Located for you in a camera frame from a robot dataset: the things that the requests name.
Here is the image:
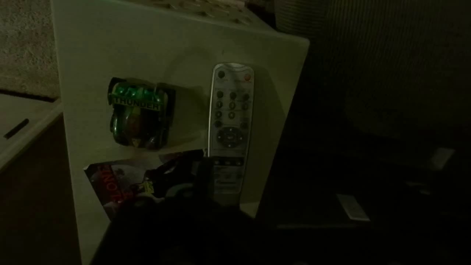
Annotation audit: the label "items on side table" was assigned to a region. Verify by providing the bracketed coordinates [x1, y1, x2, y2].
[106, 76, 176, 151]

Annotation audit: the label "grey remote control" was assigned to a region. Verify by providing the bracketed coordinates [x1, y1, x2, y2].
[204, 61, 256, 207]

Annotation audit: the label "red and black packet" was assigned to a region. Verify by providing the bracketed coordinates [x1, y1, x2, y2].
[82, 148, 206, 220]

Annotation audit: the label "grey fabric sofa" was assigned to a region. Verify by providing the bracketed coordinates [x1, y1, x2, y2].
[254, 0, 471, 265]

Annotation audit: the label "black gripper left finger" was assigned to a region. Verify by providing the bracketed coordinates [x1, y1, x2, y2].
[104, 182, 218, 265]

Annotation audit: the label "white lattice side table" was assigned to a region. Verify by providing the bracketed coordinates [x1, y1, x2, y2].
[50, 0, 310, 265]

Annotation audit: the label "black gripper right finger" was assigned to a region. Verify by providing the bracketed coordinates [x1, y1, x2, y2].
[273, 191, 379, 265]

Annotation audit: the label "white cabinet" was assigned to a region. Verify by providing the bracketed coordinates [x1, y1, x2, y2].
[0, 91, 82, 265]

